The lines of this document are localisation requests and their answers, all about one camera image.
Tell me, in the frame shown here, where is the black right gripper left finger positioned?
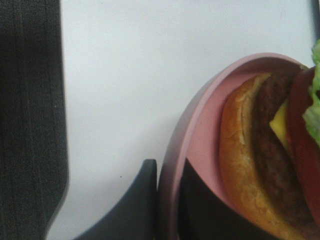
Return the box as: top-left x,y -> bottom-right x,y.
76,159 -> 157,240

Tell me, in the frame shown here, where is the burger with lettuce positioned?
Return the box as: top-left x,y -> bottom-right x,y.
219,43 -> 320,240

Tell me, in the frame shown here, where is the pink round plate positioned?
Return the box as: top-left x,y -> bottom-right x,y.
155,52 -> 301,240

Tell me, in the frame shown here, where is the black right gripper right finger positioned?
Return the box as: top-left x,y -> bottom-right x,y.
178,160 -> 265,240

